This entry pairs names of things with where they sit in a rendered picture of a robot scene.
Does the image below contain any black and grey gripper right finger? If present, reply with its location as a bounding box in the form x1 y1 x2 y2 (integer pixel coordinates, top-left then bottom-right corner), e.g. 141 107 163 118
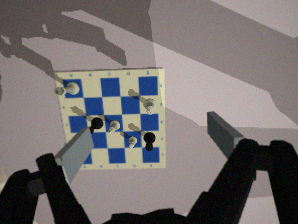
182 111 298 224

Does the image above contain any white pawn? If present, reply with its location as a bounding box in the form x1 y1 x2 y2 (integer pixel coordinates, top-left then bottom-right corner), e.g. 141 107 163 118
129 136 137 148

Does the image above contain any blue and cream chessboard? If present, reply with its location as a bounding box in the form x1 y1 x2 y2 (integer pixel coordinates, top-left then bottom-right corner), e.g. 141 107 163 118
54 69 166 170

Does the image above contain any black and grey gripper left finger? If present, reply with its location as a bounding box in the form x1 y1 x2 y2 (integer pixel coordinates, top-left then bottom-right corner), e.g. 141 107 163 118
0 127 94 224

